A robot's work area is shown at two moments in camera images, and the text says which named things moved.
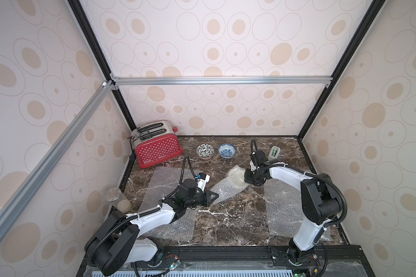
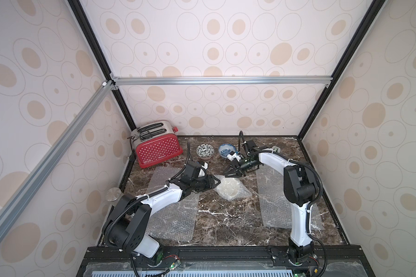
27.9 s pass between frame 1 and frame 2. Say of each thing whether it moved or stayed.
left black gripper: moved
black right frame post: stayed
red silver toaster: stayed
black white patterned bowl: stayed
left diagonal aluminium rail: stayed
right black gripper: moved
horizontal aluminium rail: stayed
